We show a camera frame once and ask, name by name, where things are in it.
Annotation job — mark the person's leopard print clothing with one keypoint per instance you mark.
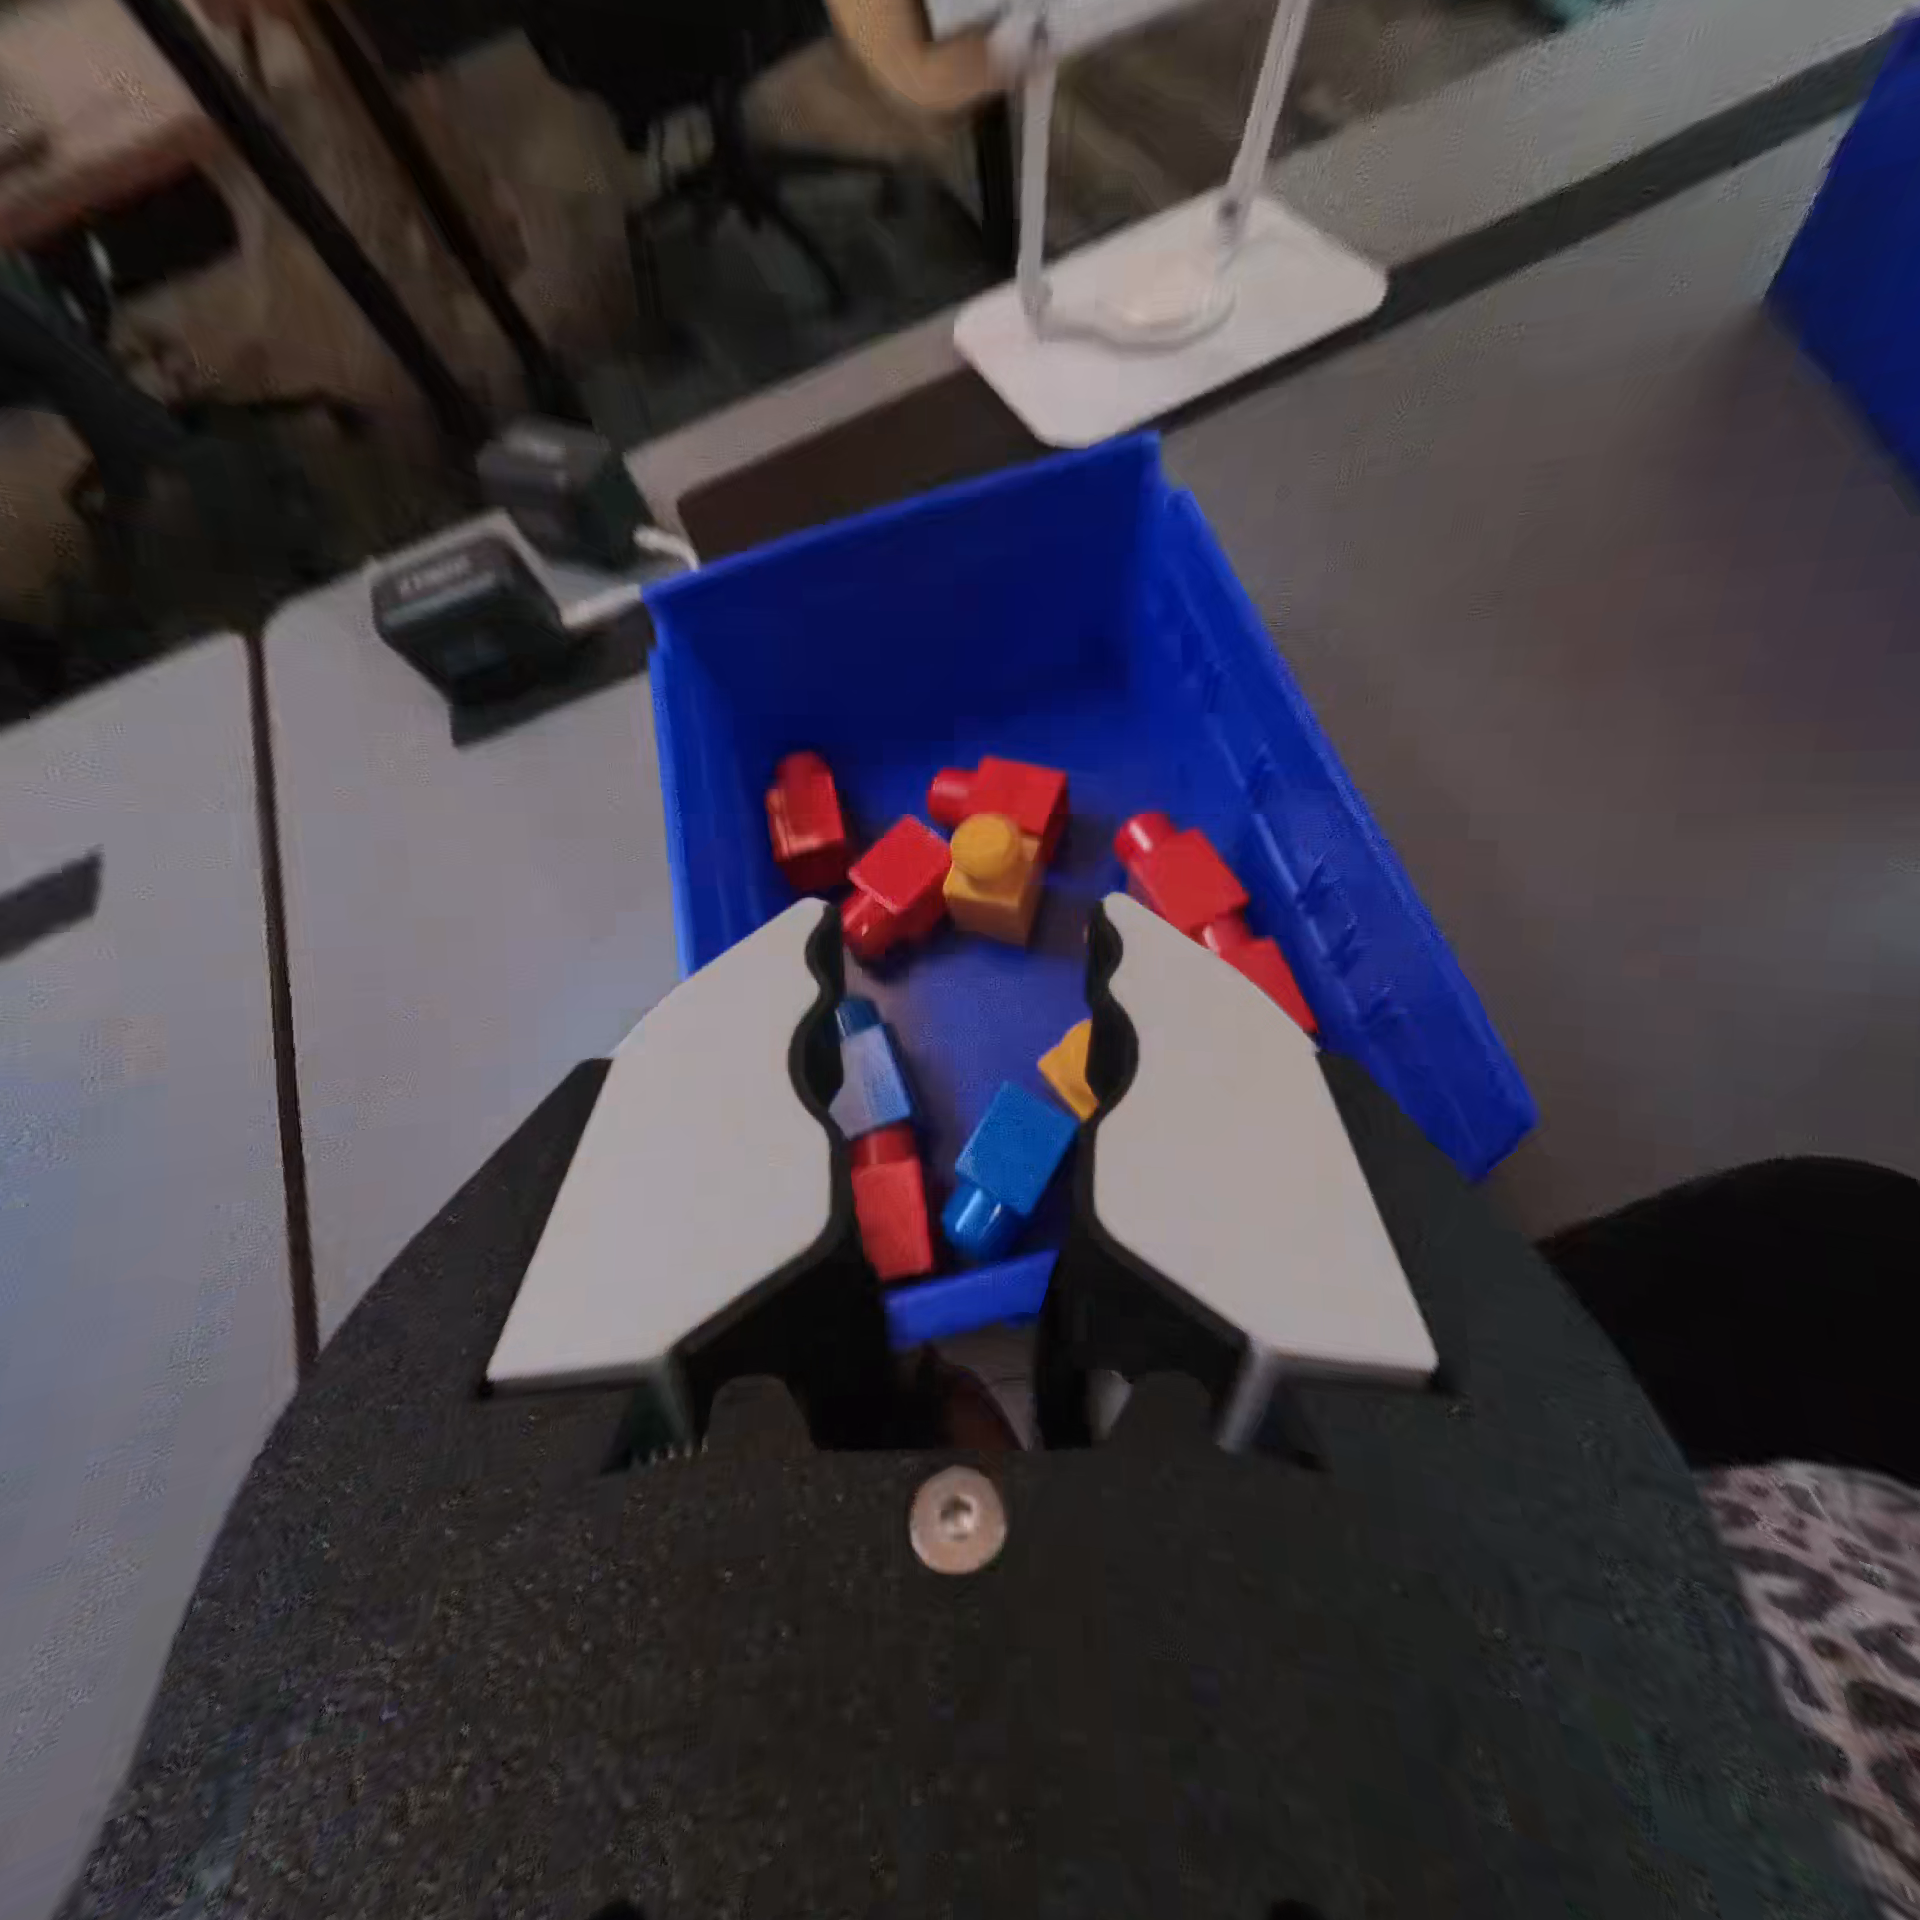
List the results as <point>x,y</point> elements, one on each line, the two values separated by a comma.
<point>1846,1650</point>

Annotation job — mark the black power adapter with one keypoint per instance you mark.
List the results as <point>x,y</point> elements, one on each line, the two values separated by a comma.
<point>564,480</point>
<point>466,615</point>

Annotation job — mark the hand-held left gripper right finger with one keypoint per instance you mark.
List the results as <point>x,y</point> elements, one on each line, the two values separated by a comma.
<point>1245,1170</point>

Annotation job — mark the black office chair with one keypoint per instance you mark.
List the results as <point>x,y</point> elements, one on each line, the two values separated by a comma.
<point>735,225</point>

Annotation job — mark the red mega block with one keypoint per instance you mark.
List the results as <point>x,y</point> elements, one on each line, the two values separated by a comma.
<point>810,822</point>
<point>901,882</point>
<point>1027,791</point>
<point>1268,967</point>
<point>893,1208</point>
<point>1184,878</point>

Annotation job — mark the instruction sign on white stand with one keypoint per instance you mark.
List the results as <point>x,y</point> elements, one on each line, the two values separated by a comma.
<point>1276,285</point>

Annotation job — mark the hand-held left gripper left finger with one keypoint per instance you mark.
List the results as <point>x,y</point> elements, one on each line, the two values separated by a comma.
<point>661,1184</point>

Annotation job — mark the blue mega block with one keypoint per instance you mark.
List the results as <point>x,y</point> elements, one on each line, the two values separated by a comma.
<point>874,1068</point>
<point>1010,1158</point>

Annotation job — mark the blue plastic bin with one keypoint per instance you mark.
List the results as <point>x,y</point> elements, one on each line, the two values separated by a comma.
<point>960,629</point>
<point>1861,254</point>

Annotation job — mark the yellow mega block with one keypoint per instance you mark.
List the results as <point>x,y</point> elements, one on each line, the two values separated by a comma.
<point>994,885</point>
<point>1070,1068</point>

